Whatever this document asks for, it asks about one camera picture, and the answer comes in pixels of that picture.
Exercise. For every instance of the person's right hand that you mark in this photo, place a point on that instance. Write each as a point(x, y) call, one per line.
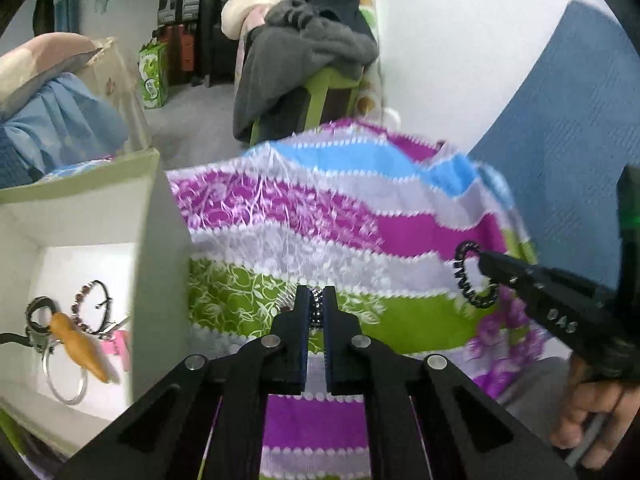
point(590, 410)

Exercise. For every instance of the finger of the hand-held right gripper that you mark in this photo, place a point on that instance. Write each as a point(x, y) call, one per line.
point(560, 322)
point(530, 272)

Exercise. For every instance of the red black suitcase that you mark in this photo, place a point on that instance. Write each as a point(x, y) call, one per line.
point(182, 55)

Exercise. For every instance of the grey-green cardboard box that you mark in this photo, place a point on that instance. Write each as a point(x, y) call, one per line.
point(165, 240)

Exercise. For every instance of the green patterned bag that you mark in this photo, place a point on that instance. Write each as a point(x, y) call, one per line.
point(152, 75)

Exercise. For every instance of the striped floral blanket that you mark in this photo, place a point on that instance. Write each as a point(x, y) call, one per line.
point(400, 230)

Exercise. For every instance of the floral sheet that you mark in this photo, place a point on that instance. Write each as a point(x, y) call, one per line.
point(370, 60)

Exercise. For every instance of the silver bangle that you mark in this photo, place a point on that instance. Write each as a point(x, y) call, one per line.
point(65, 400)

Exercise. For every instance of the green stool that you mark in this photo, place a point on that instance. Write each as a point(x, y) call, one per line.
point(320, 100)

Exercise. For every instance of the pink hair clip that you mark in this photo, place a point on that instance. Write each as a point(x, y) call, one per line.
point(116, 345)

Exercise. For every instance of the light blue cloth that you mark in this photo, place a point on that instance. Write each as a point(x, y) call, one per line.
point(65, 120)

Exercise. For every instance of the black hair elastic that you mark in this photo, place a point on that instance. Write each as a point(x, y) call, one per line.
point(31, 327)

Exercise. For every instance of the orange carrot-shaped hair clip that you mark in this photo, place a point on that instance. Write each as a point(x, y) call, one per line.
point(75, 340)

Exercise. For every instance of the cream cloth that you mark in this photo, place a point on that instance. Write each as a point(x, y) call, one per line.
point(247, 7)

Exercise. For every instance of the pink beige pillow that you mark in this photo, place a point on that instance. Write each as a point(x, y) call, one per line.
point(40, 65)

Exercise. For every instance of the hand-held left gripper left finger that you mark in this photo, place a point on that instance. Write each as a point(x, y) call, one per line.
point(301, 330)

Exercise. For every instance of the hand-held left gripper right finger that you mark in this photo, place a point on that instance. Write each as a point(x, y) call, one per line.
point(331, 330)

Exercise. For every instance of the blue quilted cushion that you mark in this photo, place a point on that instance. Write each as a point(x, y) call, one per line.
point(565, 135)
point(15, 160)

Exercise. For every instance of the beige embroidered cloth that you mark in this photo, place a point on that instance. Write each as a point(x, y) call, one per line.
point(115, 80)

